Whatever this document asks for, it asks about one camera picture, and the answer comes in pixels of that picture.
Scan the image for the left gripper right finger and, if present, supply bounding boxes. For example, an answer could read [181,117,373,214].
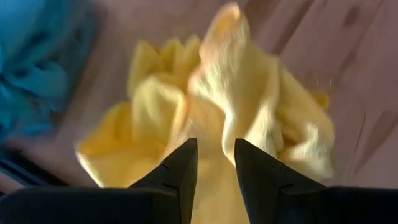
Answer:
[234,138,327,224]

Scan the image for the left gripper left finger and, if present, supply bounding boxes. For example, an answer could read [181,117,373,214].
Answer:
[129,138,198,224]

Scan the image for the yellow microfiber towel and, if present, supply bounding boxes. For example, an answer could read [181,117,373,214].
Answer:
[76,2,335,224]

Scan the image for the light blue microfiber towel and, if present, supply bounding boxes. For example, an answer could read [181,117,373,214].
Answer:
[0,0,98,147]

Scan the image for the black aluminium table frame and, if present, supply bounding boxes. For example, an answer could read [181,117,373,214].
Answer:
[0,146,68,195]

